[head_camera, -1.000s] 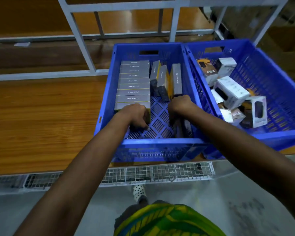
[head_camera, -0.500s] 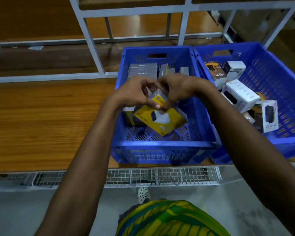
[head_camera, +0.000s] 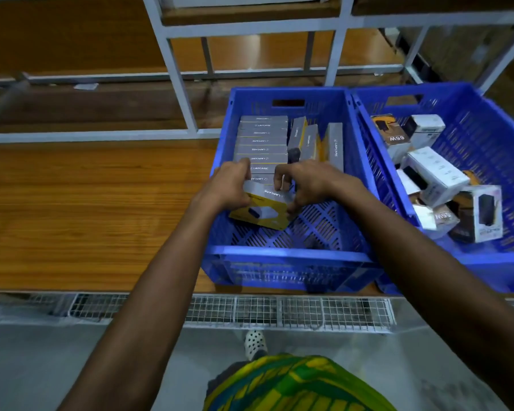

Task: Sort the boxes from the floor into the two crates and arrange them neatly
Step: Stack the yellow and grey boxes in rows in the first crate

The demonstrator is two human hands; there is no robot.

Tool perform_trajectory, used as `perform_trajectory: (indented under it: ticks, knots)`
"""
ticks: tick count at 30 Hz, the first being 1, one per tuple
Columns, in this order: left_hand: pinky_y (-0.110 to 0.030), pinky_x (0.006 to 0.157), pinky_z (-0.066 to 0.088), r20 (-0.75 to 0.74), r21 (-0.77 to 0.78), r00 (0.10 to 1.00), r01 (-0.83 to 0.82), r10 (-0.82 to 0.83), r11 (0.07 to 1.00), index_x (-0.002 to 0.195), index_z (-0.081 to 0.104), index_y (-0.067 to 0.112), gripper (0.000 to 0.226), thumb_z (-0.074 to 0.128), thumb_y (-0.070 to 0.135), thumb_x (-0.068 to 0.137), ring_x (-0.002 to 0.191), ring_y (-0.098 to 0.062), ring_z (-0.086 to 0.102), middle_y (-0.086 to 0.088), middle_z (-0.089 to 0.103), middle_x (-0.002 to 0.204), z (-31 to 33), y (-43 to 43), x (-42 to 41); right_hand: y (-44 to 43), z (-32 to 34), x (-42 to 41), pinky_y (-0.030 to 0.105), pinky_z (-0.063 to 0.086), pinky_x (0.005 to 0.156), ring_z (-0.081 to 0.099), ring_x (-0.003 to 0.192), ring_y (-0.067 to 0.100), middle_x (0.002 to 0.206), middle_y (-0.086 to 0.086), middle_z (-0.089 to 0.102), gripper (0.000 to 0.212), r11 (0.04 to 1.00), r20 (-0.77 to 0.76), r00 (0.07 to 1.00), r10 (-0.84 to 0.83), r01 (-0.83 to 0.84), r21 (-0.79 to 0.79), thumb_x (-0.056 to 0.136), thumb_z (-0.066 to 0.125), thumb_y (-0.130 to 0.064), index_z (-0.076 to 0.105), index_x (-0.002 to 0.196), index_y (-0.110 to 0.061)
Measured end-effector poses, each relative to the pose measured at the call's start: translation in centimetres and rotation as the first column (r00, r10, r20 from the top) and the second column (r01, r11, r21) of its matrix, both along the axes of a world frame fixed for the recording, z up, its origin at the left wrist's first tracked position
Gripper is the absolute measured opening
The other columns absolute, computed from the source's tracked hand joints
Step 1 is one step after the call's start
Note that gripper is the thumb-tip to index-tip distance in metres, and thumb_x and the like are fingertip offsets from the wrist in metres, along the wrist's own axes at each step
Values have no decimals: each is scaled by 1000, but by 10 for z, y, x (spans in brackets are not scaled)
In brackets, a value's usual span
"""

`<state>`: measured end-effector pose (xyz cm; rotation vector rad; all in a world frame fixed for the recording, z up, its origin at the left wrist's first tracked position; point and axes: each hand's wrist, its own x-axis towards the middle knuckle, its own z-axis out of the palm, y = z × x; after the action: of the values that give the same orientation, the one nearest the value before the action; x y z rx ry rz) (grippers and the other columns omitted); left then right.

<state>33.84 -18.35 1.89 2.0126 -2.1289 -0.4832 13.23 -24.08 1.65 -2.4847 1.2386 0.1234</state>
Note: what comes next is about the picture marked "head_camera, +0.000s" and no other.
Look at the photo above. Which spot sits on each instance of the person's right hand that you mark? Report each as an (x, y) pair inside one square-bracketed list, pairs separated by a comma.
[(317, 181)]

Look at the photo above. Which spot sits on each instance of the person's left hand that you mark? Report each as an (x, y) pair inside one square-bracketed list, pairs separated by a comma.
[(222, 188)]

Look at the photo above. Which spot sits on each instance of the person's right fingers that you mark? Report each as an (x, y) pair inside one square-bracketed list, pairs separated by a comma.
[(279, 177)]

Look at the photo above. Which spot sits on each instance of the person's left fingers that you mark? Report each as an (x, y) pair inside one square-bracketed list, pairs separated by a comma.
[(244, 171)]

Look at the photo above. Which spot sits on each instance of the grey and yellow product box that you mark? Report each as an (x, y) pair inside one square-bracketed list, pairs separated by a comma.
[(263, 211)]

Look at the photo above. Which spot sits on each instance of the person's left forearm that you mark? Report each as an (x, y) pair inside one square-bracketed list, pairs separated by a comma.
[(154, 303)]

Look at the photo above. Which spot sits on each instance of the person's right forearm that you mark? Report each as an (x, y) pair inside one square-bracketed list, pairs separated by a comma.
[(419, 278)]

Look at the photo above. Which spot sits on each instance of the row of grey boxes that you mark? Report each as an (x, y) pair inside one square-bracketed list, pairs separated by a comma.
[(261, 143)]

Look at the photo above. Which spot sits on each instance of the upright grey yellow box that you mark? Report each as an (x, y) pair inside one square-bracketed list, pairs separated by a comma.
[(310, 143), (335, 145), (297, 134)]

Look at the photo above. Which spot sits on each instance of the blue plastic crate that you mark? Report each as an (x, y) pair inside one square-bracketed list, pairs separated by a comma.
[(291, 265), (488, 124)]

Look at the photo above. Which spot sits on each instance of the brown and black charger box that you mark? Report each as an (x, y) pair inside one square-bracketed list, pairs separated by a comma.
[(392, 134)]

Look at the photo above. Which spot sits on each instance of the flat white box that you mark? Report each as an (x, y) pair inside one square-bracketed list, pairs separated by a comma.
[(407, 183)]

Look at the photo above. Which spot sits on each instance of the small white charger box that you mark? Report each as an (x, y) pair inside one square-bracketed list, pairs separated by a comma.
[(426, 128)]

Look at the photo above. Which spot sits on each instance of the large white charger box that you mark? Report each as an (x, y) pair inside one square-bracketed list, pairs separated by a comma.
[(439, 173)]

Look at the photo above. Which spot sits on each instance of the white and brown charger box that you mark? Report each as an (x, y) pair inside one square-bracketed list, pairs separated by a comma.
[(437, 219)]

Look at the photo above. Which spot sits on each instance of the white perforated shoe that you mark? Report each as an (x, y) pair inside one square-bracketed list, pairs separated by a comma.
[(255, 344)]

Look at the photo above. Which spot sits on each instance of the white paper label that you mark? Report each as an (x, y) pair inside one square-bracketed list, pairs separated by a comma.
[(85, 86)]

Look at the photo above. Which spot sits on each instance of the black and white charger box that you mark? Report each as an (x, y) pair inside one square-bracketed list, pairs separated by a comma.
[(482, 213)]

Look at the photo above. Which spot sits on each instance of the green and yellow garment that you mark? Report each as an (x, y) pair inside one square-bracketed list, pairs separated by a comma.
[(295, 387)]

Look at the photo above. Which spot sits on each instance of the white metal shelf frame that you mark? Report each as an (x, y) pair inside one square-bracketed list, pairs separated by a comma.
[(175, 81)]

